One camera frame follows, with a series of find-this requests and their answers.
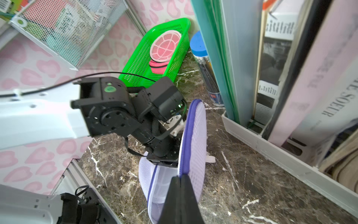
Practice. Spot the purple mesh laundry bag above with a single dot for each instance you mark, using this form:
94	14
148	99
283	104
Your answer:
155	180

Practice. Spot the pink mesh laundry bag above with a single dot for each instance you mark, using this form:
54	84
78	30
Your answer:
162	50

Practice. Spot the green folder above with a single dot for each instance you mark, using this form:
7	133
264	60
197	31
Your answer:
231	32

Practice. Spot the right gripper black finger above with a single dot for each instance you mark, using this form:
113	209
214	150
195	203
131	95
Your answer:
189	209

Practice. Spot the white mesh wall basket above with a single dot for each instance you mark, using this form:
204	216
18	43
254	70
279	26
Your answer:
68	30

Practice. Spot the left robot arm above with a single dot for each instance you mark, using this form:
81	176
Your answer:
90	106

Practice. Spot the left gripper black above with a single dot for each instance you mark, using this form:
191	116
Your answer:
153	106

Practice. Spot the black binder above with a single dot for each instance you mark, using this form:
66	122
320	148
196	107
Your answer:
310	18

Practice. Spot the pink white book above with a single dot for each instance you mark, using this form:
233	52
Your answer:
335	47

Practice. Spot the green red booklet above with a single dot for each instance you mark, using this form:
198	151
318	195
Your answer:
11	7

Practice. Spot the green plastic basket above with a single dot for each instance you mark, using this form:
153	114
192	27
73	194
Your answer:
137	72

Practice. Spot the white file organizer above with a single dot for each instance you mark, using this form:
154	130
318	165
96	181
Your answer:
312	177

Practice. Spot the blue lid pencil jar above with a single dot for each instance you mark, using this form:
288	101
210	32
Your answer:
201	57

